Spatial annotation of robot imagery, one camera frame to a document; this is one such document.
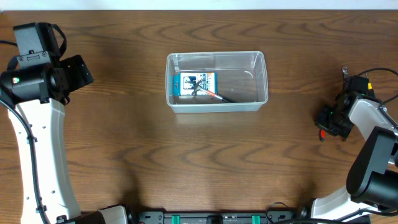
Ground yellow black screwdriver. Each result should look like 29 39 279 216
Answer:
365 73 376 98

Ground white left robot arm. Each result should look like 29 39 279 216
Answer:
1 55 131 223

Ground red handled pliers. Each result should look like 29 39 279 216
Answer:
318 129 347 142

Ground blue white screwdriver box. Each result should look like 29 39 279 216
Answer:
173 72 218 96

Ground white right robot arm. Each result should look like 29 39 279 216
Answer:
301 96 397 222

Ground silver ring wrench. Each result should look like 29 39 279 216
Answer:
341 67 349 83

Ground clear plastic container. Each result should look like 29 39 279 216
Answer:
165 51 269 113

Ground orange black pen tool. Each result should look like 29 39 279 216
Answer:
192 80 235 103

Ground black rail with green clips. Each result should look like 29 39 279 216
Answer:
139 210 295 224

